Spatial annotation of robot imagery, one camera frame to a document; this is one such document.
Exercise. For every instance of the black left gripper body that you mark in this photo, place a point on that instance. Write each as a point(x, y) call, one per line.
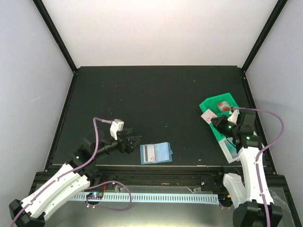
point(123, 148)

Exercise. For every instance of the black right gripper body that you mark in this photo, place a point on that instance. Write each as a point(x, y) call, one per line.
point(226, 129)

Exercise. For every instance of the white red credit card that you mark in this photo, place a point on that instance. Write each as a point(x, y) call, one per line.
point(208, 115)

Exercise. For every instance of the blue leather card holder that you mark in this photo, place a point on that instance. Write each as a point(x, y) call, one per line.
point(163, 153)

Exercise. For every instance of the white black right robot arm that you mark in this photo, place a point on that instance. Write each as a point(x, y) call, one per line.
point(253, 203)

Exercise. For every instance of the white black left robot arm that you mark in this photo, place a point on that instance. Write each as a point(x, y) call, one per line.
point(73, 177)

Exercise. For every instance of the left controller circuit board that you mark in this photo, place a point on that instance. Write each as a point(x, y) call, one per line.
point(94, 195)

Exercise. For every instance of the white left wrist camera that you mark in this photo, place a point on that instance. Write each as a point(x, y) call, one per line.
point(116, 126)

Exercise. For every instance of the black aluminium front rail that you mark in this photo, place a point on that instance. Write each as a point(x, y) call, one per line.
point(209, 179)

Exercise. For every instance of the light blue slotted cable duct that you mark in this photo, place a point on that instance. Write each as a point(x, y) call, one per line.
point(152, 198)

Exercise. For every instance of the black left side rail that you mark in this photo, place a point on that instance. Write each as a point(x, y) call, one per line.
point(58, 131)

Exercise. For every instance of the black rear right frame post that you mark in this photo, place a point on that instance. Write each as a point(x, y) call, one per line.
point(275, 13)

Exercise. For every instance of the black frame post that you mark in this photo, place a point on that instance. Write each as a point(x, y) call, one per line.
point(55, 33)
point(275, 13)

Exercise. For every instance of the black rear left frame post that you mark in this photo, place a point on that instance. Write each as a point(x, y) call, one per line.
point(55, 33)

